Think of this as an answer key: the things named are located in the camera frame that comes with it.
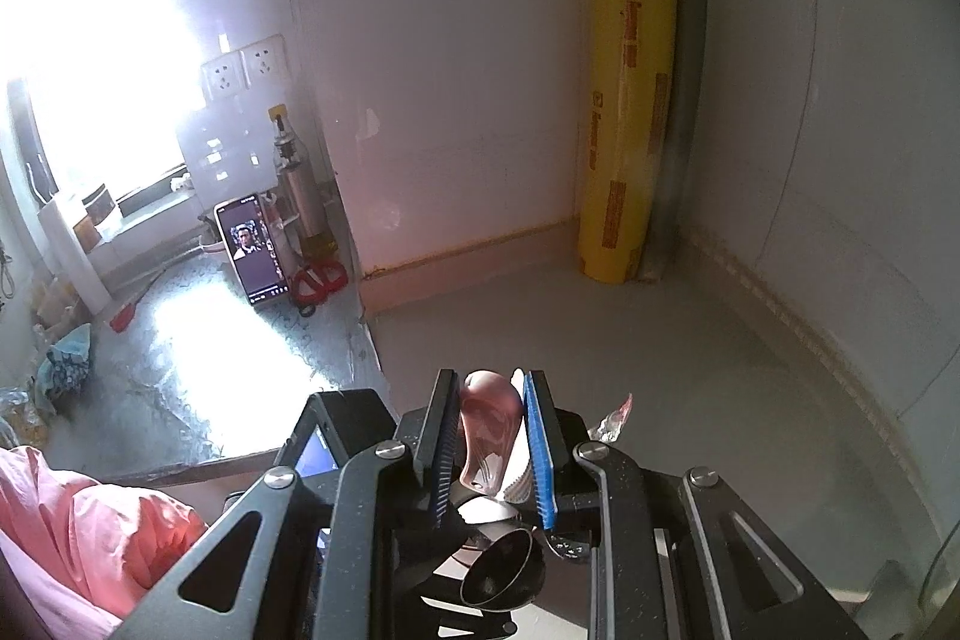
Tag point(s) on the red scissors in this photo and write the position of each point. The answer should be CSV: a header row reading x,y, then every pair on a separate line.
x,y
319,284

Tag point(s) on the grey vertical pipe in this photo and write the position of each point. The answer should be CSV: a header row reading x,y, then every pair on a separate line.
x,y
686,48

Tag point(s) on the blue patterned cloth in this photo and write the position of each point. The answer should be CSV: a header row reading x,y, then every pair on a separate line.
x,y
67,355

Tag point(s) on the glass pot lid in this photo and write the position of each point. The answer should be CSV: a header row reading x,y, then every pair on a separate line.
x,y
941,572

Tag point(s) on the bamboo chopsticks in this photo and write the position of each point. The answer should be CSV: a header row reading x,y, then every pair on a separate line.
x,y
613,421

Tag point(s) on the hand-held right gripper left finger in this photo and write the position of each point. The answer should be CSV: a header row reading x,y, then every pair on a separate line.
x,y
439,445

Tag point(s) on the white switch panel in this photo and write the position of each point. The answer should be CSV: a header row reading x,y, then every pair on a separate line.
x,y
217,153

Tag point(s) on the jar with dark lid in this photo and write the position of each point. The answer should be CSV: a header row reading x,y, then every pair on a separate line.
x,y
96,206

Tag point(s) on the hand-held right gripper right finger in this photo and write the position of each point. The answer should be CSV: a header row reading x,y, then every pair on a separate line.
x,y
540,452

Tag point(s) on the white wall socket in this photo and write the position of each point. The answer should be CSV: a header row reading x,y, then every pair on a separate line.
x,y
223,79
262,59

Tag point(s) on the oil dispenser bottle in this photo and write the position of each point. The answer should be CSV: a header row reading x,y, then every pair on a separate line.
x,y
300,190

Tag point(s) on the patterned silver foil sheet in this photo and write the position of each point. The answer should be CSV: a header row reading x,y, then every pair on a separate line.
x,y
225,385

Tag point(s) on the pink cloth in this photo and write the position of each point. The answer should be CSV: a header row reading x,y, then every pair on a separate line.
x,y
75,535

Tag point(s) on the red screwdriver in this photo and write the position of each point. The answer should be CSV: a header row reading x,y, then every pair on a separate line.
x,y
122,316

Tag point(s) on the yellow cling wrap roll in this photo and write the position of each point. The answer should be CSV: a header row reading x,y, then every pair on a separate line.
x,y
626,123

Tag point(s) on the smartphone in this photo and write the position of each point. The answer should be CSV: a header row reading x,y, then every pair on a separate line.
x,y
251,250

